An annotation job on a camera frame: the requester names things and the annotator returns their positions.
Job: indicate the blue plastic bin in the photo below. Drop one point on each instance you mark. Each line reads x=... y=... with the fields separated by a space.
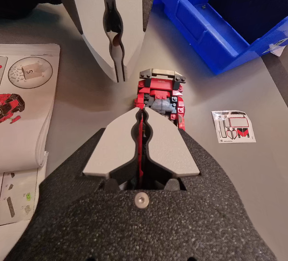
x=191 y=17

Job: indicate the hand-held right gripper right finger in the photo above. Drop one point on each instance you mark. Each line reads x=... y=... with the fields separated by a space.
x=171 y=148

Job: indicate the red lego car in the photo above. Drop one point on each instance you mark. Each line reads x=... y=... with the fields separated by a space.
x=162 y=85

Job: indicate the lego instruction booklet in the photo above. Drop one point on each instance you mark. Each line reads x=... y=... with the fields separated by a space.
x=27 y=134

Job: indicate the lego sticker sheet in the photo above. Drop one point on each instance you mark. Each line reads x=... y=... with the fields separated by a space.
x=238 y=122

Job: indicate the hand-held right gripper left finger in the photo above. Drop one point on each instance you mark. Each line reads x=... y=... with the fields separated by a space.
x=112 y=146

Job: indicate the white paper slip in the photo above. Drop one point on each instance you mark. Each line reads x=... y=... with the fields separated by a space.
x=279 y=52

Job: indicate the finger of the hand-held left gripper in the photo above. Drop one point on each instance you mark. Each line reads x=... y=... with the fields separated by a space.
x=90 y=17
x=132 y=17

